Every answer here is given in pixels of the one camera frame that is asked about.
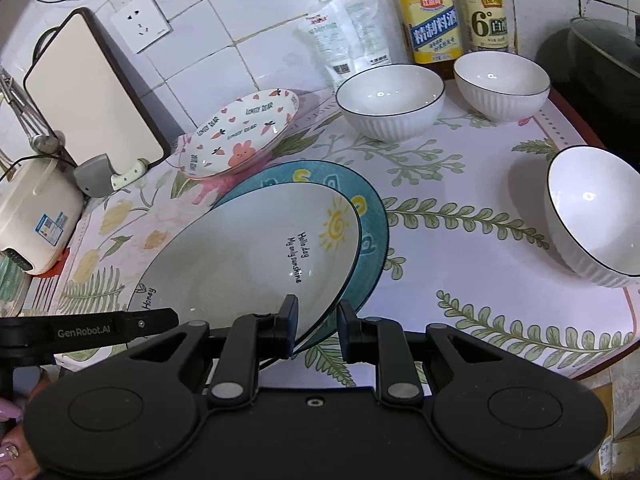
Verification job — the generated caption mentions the white plate black rim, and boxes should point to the white plate black rim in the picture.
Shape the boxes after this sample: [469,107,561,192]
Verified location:
[128,183,361,342]

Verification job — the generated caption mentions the blue egg plate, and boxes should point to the blue egg plate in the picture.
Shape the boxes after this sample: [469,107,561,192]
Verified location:
[217,160,390,342]

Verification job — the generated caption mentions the lovely bear rabbit plate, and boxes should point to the lovely bear rabbit plate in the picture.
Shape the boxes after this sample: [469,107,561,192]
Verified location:
[176,88,299,179]

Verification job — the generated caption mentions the large white ribbed bowl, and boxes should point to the large white ribbed bowl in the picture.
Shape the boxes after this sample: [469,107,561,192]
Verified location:
[335,64,446,143]

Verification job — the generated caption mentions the small white ribbed bowl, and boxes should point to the small white ribbed bowl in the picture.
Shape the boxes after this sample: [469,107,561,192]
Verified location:
[454,51,551,122]

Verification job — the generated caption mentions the left hand pink nails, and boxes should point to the left hand pink nails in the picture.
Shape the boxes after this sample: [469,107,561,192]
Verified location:
[0,399,41,480]

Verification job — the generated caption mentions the cream rice cooker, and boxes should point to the cream rice cooker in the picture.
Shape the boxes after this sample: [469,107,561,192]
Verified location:
[1,157,85,275]

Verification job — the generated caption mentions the floral tablecloth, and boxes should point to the floral tablecloth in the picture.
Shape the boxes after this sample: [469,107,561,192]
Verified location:
[1,84,639,378]

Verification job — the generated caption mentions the hanging metal utensils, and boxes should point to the hanging metal utensils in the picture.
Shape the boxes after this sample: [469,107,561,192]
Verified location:
[1,68,62,155]

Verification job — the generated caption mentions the cream cutting board black rim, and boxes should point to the cream cutting board black rim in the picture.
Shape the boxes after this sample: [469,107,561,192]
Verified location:
[23,8,170,174]

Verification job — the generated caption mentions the white salt bag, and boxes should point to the white salt bag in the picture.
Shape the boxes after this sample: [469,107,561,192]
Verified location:
[298,0,392,89]

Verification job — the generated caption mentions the black wok with lid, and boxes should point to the black wok with lid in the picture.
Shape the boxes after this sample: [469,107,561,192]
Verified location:
[535,18,639,167]

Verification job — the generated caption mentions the cooking wine bottle yellow label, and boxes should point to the cooking wine bottle yellow label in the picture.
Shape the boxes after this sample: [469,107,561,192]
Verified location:
[398,0,463,66]

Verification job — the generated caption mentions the white vinegar bottle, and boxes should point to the white vinegar bottle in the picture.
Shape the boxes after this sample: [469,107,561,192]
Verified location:
[456,0,510,52]

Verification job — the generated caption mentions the cleaver with cream handle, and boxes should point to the cleaver with cream handle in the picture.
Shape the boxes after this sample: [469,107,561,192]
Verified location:
[73,154,148,198]

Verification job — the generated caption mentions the white wall socket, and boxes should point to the white wall socket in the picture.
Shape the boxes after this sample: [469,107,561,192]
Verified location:
[112,0,171,53]

